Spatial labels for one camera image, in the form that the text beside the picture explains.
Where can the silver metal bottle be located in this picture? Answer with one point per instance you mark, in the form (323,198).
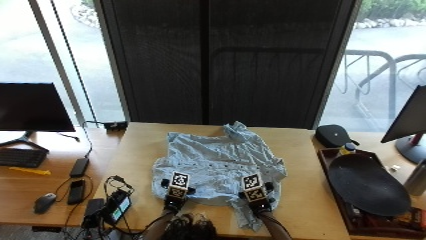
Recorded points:
(417,178)

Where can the yellow bottle with black cap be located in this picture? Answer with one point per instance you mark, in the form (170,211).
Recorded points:
(348,149)

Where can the phone with lit screen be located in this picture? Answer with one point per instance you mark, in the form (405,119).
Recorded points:
(119,206)

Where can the black zip pouch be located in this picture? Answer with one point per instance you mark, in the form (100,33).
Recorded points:
(333,135)

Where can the person's right hand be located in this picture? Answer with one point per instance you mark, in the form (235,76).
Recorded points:
(261,205)

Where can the grey computer mouse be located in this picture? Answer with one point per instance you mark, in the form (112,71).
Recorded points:
(44,202)

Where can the white marker cube right glove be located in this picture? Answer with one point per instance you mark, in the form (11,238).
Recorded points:
(253,188)

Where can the black power brick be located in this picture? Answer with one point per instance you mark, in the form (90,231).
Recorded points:
(79,167)

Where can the black box device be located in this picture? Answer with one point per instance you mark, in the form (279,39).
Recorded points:
(92,213)

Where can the white marker cube left glove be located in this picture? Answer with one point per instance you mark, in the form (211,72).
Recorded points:
(179,185)

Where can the black phone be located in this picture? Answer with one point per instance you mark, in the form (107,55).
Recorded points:
(76,191)

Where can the black monitor with forked stand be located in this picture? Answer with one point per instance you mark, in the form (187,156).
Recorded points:
(31,106)

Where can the dark brown wooden tray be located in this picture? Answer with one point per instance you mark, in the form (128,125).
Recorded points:
(340,206)

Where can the yellow plastic tool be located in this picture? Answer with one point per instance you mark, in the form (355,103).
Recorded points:
(28,171)

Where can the black keyboard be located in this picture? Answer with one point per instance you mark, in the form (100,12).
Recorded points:
(20,157)

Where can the black monitor with round stand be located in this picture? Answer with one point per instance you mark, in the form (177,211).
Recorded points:
(408,116)

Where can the dark mesh roller blind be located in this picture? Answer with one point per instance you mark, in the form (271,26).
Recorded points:
(221,60)

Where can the small white clip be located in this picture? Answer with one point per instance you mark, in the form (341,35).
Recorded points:
(394,168)

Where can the person's left hand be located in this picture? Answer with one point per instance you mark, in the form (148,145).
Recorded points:
(175,200)

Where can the white marker cube glove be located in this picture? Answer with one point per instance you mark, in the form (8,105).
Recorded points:
(253,188)
(179,185)

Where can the grey metal bicycle rack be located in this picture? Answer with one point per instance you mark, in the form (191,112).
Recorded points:
(392,83)

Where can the light blue button shirt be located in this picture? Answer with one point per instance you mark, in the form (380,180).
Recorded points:
(213,156)

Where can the black oval dish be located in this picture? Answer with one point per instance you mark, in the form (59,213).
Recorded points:
(368,185)

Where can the red packet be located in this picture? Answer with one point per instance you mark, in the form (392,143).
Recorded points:
(410,216)

